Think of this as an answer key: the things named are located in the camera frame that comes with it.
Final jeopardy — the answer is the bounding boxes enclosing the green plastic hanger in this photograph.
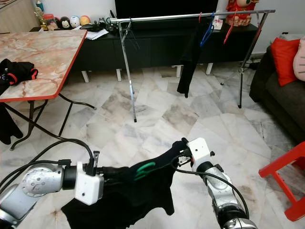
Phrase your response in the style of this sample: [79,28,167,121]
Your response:
[133,161,157,181]

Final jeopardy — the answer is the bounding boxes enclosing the blue plastic hanger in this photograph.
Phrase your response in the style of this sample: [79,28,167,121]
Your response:
[200,17,216,47]

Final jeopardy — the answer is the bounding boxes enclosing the red plastic stool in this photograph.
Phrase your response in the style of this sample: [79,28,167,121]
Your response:
[258,142,305,222]

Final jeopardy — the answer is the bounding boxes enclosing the black television console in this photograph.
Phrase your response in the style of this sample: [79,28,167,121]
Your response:
[31,21,259,82]

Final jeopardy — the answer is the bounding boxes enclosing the dark brown fabric sofa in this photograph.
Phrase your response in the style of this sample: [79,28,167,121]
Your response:
[250,33,305,144]

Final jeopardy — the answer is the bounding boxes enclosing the marble top folding table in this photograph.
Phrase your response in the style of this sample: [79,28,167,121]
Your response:
[0,30,97,151]

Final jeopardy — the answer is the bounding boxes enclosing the red cushion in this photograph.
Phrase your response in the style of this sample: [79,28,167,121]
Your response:
[271,37,302,86]

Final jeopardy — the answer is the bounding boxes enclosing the white paper sheets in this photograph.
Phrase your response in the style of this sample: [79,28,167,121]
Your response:
[83,28,109,41]

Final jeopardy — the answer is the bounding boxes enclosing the black jacket with red trim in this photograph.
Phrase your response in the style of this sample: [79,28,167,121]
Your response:
[0,58,39,145]

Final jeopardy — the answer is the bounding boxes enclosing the black flat television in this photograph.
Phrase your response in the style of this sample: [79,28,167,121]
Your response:
[114,0,219,20]

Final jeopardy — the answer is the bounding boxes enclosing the pink cat face pillow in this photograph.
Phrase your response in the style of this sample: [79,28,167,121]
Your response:
[293,38,305,82]

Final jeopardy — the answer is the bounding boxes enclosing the red laughing Buddha statue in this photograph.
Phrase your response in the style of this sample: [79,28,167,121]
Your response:
[225,0,259,27]

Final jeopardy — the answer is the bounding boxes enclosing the black round toy figure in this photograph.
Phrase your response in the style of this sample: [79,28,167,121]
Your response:
[58,17,71,30]

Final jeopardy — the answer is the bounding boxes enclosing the gold trophy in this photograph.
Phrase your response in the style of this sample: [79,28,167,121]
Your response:
[34,0,46,30]

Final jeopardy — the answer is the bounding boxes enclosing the light wood cabinet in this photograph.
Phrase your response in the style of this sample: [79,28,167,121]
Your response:
[0,0,40,34]

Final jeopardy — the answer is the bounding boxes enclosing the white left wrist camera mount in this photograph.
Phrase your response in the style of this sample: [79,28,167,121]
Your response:
[75,161,105,206]

